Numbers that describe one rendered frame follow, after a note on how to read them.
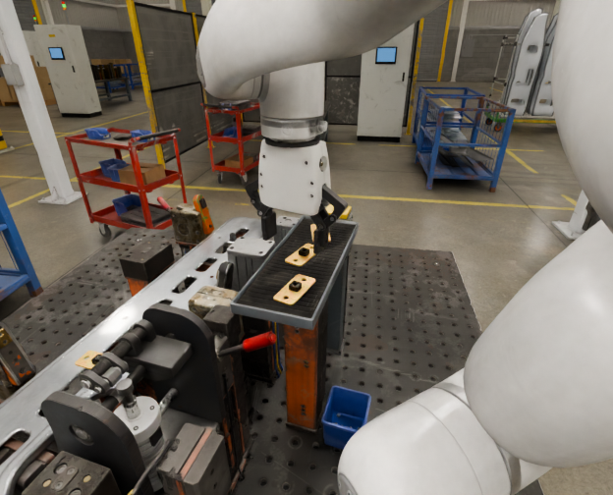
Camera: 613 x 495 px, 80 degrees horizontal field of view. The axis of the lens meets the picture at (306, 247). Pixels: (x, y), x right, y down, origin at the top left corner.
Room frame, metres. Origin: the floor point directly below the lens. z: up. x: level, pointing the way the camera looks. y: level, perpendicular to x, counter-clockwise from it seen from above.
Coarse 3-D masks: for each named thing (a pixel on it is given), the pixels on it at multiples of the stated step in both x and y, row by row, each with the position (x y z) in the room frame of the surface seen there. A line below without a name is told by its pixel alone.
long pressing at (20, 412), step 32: (224, 224) 1.13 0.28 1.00; (256, 224) 1.12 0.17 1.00; (192, 256) 0.90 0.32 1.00; (224, 256) 0.90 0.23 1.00; (160, 288) 0.75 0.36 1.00; (192, 288) 0.75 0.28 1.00; (128, 320) 0.62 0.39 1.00; (32, 384) 0.45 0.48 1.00; (64, 384) 0.45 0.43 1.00; (0, 416) 0.39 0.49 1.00; (32, 416) 0.39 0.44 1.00; (32, 448) 0.33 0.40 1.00; (0, 480) 0.29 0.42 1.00
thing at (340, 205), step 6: (324, 186) 0.49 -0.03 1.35; (324, 192) 0.48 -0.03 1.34; (330, 192) 0.48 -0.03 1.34; (324, 198) 0.48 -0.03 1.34; (330, 198) 0.48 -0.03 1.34; (336, 198) 0.47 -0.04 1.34; (342, 198) 0.48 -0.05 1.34; (336, 204) 0.47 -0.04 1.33; (342, 204) 0.47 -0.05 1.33; (336, 210) 0.47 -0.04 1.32; (342, 210) 0.47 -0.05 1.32
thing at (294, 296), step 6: (300, 276) 0.55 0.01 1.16; (306, 276) 0.55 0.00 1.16; (294, 282) 0.52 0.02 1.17; (300, 282) 0.52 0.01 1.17; (306, 282) 0.53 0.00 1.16; (312, 282) 0.53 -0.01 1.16; (288, 288) 0.51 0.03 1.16; (294, 288) 0.50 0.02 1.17; (300, 288) 0.51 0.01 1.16; (306, 288) 0.51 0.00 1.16; (276, 294) 0.49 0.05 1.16; (282, 294) 0.49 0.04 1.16; (288, 294) 0.49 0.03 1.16; (294, 294) 0.49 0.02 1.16; (300, 294) 0.49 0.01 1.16; (276, 300) 0.48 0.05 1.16; (282, 300) 0.48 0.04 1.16; (288, 300) 0.48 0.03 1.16; (294, 300) 0.48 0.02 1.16
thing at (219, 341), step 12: (216, 336) 0.49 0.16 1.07; (228, 348) 0.48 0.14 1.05; (228, 360) 0.48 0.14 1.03; (228, 372) 0.47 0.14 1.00; (228, 384) 0.47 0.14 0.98; (228, 396) 0.46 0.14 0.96; (228, 408) 0.46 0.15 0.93; (228, 420) 0.47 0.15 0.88; (228, 432) 0.46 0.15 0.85; (228, 444) 0.45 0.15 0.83; (240, 444) 0.49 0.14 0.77; (228, 456) 0.45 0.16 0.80; (240, 456) 0.48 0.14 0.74; (240, 468) 0.46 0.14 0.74
